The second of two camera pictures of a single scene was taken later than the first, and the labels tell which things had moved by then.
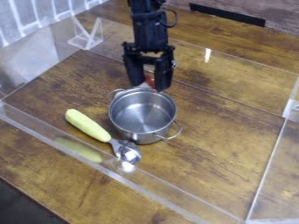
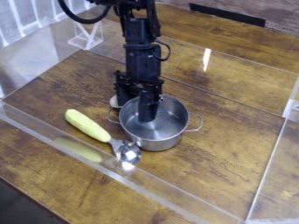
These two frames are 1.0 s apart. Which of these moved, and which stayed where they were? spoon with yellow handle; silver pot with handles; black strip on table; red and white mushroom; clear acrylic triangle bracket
Moved: red and white mushroom; silver pot with handles
Stayed: clear acrylic triangle bracket; spoon with yellow handle; black strip on table
